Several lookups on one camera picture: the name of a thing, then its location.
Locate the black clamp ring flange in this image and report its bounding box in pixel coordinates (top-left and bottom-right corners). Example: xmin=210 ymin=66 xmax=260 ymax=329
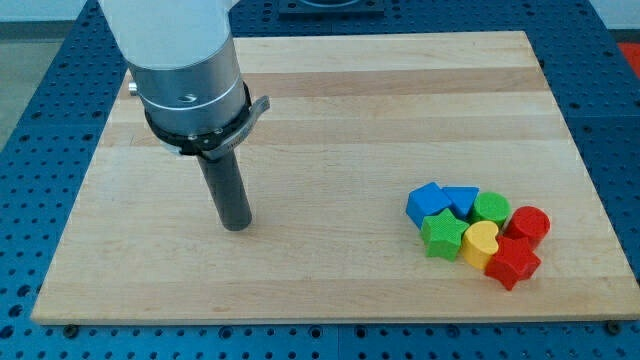
xmin=144 ymin=83 xmax=270 ymax=160

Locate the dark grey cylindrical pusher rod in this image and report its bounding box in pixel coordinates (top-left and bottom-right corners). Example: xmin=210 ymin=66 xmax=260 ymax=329
xmin=197 ymin=151 xmax=252 ymax=231

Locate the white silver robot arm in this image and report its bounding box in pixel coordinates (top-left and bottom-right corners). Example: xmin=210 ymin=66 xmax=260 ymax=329
xmin=99 ymin=0 xmax=270 ymax=231

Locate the blue cube block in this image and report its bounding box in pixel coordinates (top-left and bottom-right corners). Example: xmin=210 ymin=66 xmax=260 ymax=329
xmin=405 ymin=182 xmax=452 ymax=229

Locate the green star block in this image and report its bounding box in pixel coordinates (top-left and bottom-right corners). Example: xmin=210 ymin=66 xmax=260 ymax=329
xmin=420 ymin=208 xmax=469 ymax=262

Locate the red star block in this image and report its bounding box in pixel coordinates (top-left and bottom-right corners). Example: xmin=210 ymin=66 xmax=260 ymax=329
xmin=484 ymin=235 xmax=542 ymax=291

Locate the light wooden board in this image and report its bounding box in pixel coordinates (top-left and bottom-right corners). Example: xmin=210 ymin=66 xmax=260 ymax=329
xmin=31 ymin=31 xmax=639 ymax=325

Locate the blue triangle block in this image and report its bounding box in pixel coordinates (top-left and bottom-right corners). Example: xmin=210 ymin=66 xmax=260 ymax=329
xmin=442 ymin=186 xmax=479 ymax=220

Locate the yellow heart block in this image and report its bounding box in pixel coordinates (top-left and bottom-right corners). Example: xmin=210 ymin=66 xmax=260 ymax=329
xmin=460 ymin=220 xmax=499 ymax=271

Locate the green cylinder block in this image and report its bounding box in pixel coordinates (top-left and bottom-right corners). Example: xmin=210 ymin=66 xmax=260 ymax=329
xmin=469 ymin=192 xmax=511 ymax=228

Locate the red cylinder block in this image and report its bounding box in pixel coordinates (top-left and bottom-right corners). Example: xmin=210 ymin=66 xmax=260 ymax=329
xmin=503 ymin=206 xmax=551 ymax=250

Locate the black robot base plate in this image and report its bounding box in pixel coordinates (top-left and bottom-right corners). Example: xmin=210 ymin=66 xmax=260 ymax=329
xmin=278 ymin=0 xmax=385 ymax=19

